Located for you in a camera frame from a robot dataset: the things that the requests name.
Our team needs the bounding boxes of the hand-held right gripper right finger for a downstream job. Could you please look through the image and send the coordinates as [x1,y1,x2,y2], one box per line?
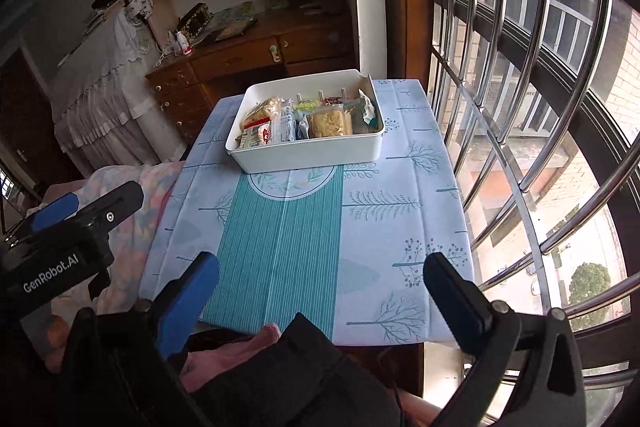
[422,252,588,427]

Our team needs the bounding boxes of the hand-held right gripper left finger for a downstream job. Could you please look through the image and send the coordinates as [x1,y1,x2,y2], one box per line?
[62,251,221,427]

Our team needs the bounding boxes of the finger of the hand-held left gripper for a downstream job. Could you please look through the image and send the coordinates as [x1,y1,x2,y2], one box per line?
[17,193,81,238]
[65,180,145,230]

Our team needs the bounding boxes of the red white chips bag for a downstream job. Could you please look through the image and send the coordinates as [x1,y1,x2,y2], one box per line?
[235,127,273,150]

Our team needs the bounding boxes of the white plastic bin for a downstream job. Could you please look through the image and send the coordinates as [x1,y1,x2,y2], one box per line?
[225,68,386,174]

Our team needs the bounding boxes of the blue white foil packet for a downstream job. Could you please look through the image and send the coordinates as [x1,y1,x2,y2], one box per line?
[277,99,298,142]

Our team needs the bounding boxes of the teal snack packet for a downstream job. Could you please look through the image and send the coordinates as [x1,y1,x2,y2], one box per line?
[357,89,378,125]

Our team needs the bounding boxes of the clear square cracker packet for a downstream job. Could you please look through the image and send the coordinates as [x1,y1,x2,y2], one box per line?
[306,104,355,139]

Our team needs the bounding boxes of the person's left hand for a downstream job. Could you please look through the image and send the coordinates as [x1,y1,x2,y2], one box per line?
[42,314,73,350]

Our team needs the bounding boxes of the floral pink blanket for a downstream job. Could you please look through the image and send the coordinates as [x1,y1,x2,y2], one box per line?
[25,162,183,323]

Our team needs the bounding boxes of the white ruffled cover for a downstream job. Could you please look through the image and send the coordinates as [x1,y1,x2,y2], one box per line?
[50,4,188,168]

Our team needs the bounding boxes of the tree print tablecloth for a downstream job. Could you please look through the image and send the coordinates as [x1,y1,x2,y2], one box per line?
[139,79,476,348]

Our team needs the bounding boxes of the green shrub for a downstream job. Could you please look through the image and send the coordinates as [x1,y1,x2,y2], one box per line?
[570,262,613,318]

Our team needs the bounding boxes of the metal window grille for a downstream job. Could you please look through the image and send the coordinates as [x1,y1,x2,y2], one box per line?
[427,0,640,408]

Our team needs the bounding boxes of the black jacket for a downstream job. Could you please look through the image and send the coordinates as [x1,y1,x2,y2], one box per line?
[190,312,406,427]

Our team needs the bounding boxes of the orange cracker packet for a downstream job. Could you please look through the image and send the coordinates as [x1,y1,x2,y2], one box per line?
[241,97,283,130]

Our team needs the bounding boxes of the small bottles on desk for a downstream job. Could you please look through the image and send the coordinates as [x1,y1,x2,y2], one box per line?
[167,29,193,56]

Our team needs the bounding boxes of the dark patterned box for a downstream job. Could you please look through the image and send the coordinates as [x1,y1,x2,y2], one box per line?
[179,3,215,38]

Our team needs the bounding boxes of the wooden desk with drawers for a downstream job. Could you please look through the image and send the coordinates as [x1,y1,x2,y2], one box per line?
[145,9,357,148]

